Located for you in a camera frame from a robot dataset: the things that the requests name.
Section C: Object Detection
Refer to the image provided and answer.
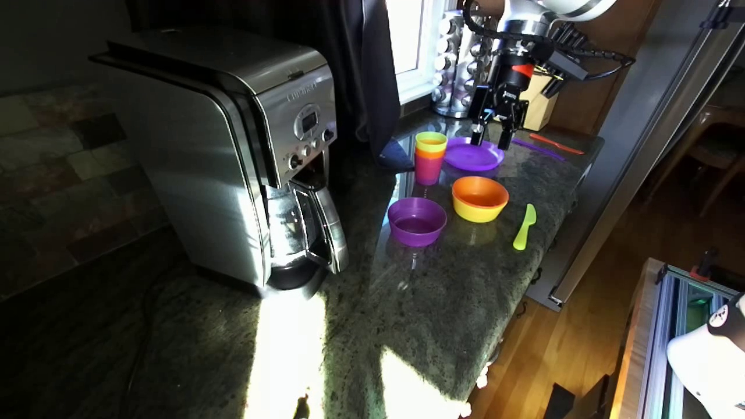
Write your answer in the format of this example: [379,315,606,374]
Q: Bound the green plastic knife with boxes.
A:
[512,202,539,251]

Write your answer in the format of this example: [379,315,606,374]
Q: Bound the silver coffee maker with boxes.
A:
[94,26,348,294]

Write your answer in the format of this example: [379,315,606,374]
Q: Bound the purple plastic bowl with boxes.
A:
[390,197,448,248]

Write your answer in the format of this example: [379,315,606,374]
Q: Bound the stacked plastic cups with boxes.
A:
[415,130,448,187]

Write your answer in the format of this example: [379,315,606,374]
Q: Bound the wooden knife block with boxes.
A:
[518,65,559,130]

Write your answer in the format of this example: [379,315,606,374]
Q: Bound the orange plastic bowl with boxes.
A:
[451,176,511,223]

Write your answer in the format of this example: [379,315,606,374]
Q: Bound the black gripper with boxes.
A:
[468,48,534,151]

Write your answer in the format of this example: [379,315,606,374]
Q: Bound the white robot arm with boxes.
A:
[458,0,634,148]

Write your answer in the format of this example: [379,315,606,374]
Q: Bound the white window frame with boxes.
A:
[385,0,448,104]

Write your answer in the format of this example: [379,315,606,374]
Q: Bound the purple plastic plate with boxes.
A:
[445,137,504,174]

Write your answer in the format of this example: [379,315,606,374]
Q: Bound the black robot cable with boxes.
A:
[542,20,638,83]

